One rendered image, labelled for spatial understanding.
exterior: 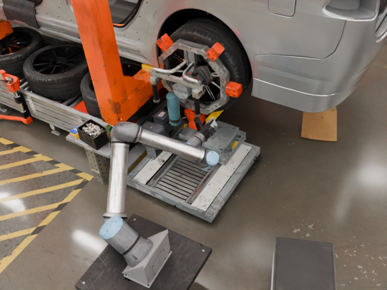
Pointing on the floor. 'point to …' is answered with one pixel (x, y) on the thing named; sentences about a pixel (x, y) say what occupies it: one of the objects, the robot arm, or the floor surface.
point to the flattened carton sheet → (320, 125)
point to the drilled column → (98, 166)
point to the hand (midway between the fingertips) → (212, 118)
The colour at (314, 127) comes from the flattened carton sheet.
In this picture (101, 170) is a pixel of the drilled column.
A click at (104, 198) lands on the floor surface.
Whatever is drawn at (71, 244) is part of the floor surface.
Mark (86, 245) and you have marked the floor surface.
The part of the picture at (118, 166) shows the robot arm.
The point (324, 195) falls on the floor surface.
